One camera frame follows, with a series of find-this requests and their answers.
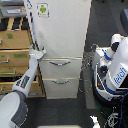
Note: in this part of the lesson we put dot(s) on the blue chair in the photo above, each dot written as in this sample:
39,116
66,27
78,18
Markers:
124,19

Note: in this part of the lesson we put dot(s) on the middle fridge drawer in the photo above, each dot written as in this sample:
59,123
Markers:
60,68

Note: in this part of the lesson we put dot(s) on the fridge drawer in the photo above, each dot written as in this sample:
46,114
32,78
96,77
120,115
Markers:
61,88
60,68

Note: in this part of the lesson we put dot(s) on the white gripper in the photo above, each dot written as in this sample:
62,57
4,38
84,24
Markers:
36,54

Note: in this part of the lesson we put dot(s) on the white fridge door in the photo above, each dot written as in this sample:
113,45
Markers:
63,32

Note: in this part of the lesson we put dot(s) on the white blue Fetch robot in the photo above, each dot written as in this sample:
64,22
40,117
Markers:
110,71

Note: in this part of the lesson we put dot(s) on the wooden drawer cabinet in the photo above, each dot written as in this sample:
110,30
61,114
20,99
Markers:
15,40

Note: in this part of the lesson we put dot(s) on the white refrigerator body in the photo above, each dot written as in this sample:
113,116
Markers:
60,27

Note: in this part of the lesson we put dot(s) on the green android sticker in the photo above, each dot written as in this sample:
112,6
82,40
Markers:
43,9

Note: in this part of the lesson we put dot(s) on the bottom fridge drawer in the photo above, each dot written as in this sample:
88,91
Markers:
61,88

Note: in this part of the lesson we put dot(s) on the grey box on cabinet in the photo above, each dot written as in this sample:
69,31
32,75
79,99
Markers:
13,11

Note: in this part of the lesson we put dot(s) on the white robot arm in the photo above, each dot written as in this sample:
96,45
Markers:
13,109

